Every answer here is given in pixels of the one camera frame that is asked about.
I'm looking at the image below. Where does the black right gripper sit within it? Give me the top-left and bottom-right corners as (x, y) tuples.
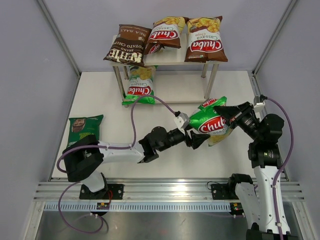
(213, 102), (263, 143)

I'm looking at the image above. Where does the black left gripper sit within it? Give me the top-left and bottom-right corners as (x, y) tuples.
(157, 120), (210, 153)

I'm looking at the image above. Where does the brown Chuba cassava chips bag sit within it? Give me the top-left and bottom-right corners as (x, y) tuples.
(184, 16), (228, 63)

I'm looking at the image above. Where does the green Chuba cassava chips bag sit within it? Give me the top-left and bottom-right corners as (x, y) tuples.
(122, 65), (158, 106)

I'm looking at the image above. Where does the brown Chuba bag text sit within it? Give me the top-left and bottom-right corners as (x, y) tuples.
(144, 16), (188, 55)

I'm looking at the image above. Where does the brown Kettle potato chips bag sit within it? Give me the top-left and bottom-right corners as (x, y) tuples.
(103, 24), (152, 67)

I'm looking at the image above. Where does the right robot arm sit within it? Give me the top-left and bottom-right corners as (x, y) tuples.
(214, 102), (297, 240)

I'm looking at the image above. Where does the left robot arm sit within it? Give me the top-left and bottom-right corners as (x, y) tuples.
(61, 126), (210, 200)

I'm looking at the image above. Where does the white two-tier shelf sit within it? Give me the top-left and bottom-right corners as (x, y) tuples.
(111, 34), (219, 104)

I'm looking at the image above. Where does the green Real hand cooked bag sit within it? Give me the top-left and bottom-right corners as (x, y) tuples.
(67, 114), (104, 147)

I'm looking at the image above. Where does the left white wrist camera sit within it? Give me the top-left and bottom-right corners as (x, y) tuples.
(173, 111), (191, 131)

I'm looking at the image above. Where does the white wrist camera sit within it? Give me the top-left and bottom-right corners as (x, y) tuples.
(173, 111), (191, 131)
(253, 94), (268, 113)

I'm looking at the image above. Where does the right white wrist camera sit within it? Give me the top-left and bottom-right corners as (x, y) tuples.
(253, 94), (268, 113)

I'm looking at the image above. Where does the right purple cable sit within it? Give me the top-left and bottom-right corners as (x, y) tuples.
(264, 96), (295, 240)

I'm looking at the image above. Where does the white slotted cable duct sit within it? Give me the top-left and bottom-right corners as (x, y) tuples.
(44, 201), (231, 213)

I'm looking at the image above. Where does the aluminium mounting rail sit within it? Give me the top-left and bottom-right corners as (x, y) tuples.
(33, 181), (305, 202)

